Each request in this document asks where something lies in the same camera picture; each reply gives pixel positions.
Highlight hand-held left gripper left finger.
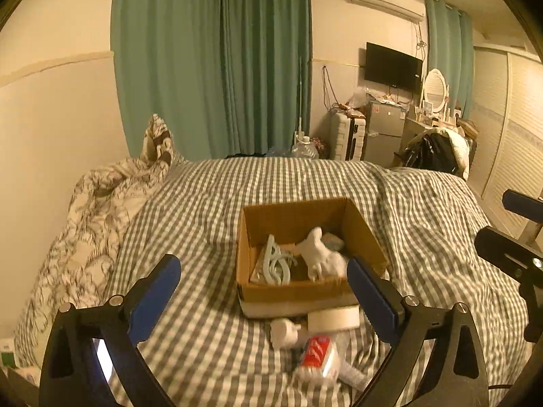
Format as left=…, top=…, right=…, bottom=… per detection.
left=39, top=254, right=182, bottom=407

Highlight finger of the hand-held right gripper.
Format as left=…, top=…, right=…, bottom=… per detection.
left=474, top=226, right=543, bottom=344
left=502, top=189, right=543, bottom=221

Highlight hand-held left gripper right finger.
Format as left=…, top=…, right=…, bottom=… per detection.
left=346, top=257, right=489, bottom=407

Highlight white rectangular box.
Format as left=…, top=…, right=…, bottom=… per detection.
left=307, top=307, right=361, bottom=332

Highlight clear packet with red label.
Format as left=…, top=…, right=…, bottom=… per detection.
left=292, top=333, right=368, bottom=389

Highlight brown cardboard box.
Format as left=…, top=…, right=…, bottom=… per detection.
left=235, top=197, right=389, bottom=313

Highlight small white bottle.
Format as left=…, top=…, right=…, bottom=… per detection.
left=270, top=319, right=303, bottom=347

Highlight white plush toy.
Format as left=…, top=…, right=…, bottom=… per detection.
left=294, top=227, right=351, bottom=282

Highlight white louvered wardrobe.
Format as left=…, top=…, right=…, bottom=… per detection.
left=468, top=44, right=543, bottom=239

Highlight white puffy jacket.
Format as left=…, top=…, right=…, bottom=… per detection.
left=436, top=126, right=472, bottom=171

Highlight white leaf-print duvet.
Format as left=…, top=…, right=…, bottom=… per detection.
left=14, top=114, right=186, bottom=368

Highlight white flat slab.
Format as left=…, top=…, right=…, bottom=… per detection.
left=238, top=293, right=361, bottom=320

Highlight light blue plastic hangers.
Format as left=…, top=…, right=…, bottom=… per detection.
left=260, top=233, right=303, bottom=286

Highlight grey checked bed cover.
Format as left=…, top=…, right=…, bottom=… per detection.
left=107, top=157, right=533, bottom=407

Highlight beige dressing table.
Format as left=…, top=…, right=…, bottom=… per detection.
left=402, top=116, right=430, bottom=154

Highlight white oval vanity mirror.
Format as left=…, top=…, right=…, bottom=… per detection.
left=422, top=69, right=451, bottom=116

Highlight grey small fridge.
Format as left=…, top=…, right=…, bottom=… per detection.
left=363, top=100, right=409, bottom=163

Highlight narrow green curtain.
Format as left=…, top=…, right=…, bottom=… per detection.
left=425, top=0, right=475, bottom=120

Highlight white ribbed suitcase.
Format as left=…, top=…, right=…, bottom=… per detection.
left=330, top=112, right=368, bottom=162

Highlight clear large water jug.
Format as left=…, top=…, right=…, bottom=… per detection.
left=291, top=134, right=320, bottom=160

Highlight clear plastic bag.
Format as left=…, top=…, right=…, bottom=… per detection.
left=347, top=86, right=368, bottom=109

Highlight white air conditioner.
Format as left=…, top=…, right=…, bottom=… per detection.
left=350, top=0, right=427, bottom=23

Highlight wide green curtain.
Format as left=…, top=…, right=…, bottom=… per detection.
left=111, top=0, right=314, bottom=162

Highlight black wall television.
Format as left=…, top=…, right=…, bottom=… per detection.
left=364, top=42, right=424, bottom=93

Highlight hanging wall cables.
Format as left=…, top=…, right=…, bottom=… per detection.
left=321, top=65, right=338, bottom=112

